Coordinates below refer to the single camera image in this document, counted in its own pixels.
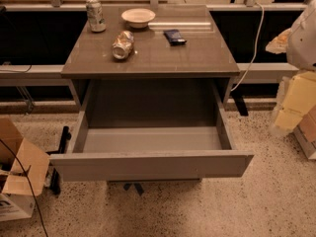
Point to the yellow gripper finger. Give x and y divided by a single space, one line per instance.
278 44
295 98

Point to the orange soda can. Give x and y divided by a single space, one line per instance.
123 45

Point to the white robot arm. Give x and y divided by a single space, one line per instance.
301 42

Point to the grey cabinet with top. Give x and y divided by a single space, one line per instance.
204 55

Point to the open grey top drawer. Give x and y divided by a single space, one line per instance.
152 130

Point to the green white soda can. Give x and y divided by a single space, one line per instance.
95 16

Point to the black stand left of drawer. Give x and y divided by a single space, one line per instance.
56 156

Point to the cardboard box right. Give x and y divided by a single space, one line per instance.
306 134

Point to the dark blue snack packet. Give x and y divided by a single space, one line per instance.
174 37

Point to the white ceramic bowl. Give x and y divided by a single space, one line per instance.
138 18

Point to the open cardboard box left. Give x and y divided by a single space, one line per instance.
23 171

